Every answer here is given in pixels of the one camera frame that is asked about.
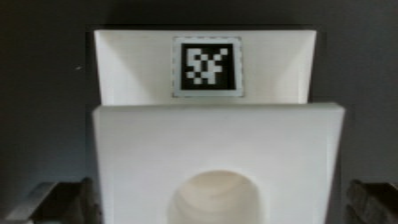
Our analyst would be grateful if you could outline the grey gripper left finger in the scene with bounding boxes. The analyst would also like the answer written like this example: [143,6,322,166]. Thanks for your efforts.
[4,178,102,224]

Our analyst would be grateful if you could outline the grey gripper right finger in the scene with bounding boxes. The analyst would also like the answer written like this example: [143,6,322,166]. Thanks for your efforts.
[346,180,398,224]

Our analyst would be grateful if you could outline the white lamp base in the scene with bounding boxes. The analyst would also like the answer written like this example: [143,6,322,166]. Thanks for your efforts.
[93,30,346,224]

